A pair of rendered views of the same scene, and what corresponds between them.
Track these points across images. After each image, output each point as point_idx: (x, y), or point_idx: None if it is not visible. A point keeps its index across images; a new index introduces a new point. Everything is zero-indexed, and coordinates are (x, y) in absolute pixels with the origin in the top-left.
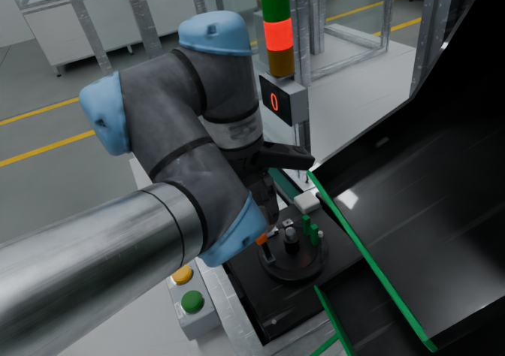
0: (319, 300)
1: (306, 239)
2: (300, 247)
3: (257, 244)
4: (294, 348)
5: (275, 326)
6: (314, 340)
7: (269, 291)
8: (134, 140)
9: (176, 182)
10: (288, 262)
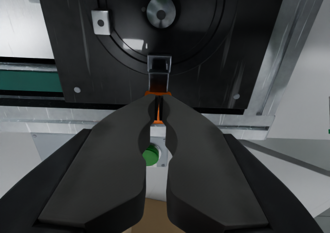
0: (264, 21)
1: None
2: None
3: (105, 51)
4: (272, 87)
5: (241, 97)
6: (288, 62)
7: (196, 79)
8: None
9: None
10: (185, 34)
